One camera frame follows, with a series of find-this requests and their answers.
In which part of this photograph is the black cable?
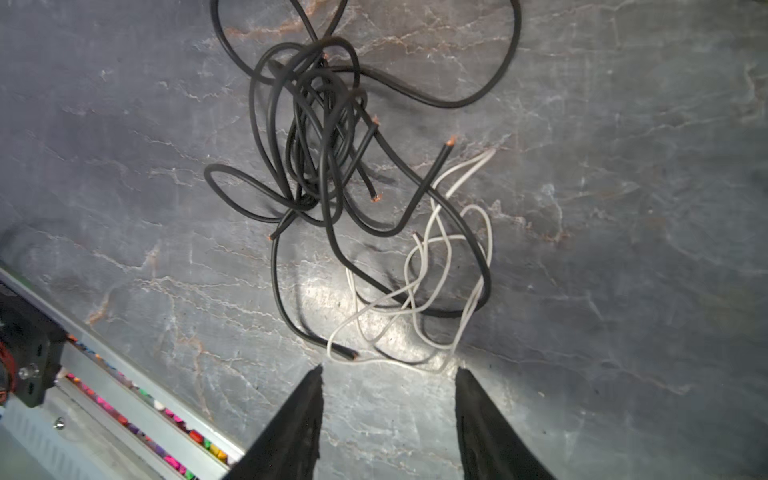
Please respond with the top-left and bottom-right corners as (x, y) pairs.
(203, 0), (523, 362)

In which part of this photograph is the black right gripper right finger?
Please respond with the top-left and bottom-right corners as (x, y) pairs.
(455, 368), (554, 480)

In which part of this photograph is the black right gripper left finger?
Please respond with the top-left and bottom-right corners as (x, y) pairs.
(225, 365), (324, 480)

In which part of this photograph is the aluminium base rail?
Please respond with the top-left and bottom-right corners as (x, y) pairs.
(1, 265), (246, 479)

